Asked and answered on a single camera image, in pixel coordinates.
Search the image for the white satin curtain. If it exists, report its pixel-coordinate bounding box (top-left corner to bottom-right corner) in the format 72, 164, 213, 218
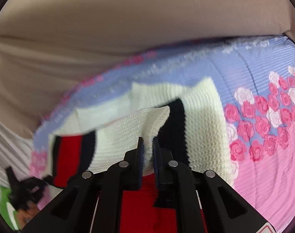
0, 123, 33, 187

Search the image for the pink floral quilt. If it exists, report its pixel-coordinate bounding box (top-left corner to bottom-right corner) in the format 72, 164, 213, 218
31, 35, 295, 232

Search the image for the beige bed sheet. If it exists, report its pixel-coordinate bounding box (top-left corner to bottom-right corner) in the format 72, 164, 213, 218
0, 0, 295, 138

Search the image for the white red black knit sweater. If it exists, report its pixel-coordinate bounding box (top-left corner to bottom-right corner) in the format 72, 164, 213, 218
44, 78, 234, 232

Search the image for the green plush pillow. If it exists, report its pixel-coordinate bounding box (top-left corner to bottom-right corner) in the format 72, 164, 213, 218
0, 186, 19, 230

